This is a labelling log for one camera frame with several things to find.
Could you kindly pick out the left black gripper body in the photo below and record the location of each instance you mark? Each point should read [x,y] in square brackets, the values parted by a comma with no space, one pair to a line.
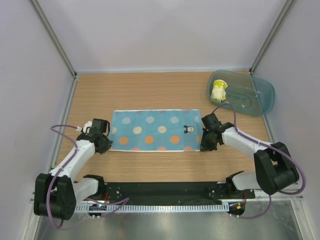
[106,144]

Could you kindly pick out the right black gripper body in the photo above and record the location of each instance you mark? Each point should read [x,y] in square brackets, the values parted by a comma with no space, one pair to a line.
[207,142]

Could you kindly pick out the blue orange dotted towel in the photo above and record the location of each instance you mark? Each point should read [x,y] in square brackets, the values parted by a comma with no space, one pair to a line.
[156,130]

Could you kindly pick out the yellow green patterned towel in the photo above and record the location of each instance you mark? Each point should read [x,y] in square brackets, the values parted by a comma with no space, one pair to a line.
[218,93]

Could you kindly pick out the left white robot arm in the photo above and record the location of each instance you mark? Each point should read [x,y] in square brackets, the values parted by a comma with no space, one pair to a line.
[56,194]

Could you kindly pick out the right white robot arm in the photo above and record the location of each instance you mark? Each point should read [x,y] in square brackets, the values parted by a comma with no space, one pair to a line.
[274,170]

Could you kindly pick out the clear blue plastic tray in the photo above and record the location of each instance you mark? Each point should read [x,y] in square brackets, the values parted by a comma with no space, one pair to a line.
[249,95]

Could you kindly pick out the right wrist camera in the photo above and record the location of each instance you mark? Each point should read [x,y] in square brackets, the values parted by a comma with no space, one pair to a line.
[211,122]

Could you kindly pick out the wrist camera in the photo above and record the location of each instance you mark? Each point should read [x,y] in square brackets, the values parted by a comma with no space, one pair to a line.
[211,122]
[100,126]

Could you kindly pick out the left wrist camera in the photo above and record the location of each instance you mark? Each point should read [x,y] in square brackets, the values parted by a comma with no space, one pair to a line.
[100,126]

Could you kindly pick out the white slotted cable duct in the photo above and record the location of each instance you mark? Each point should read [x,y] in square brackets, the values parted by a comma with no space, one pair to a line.
[137,209]

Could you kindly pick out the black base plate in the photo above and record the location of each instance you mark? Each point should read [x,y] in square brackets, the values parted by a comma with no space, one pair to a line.
[171,191]

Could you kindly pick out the left aluminium frame post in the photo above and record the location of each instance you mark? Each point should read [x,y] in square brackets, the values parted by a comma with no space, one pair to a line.
[52,35]

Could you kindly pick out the aluminium frame post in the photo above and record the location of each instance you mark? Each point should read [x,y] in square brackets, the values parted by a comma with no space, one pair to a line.
[52,35]
[279,21]

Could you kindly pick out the right aluminium frame post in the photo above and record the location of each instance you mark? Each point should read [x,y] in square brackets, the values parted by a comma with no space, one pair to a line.
[279,21]

